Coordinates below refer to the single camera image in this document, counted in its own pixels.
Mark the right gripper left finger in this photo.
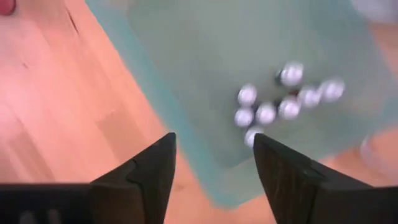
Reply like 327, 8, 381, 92
89, 132, 177, 224

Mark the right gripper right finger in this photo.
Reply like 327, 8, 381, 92
252, 133, 373, 224

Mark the small white-capped dropper bottle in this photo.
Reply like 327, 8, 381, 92
254, 101, 277, 126
233, 107, 255, 129
243, 126, 265, 149
276, 61, 305, 88
236, 83, 258, 107
277, 96, 302, 121
318, 77, 346, 103

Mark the small red dropper bottle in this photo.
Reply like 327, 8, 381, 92
292, 86, 323, 110

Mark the magenta food coloring bottle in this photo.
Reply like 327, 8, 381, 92
0, 0, 17, 17

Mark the green cutting mat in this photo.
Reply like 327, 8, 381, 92
85, 0, 398, 208

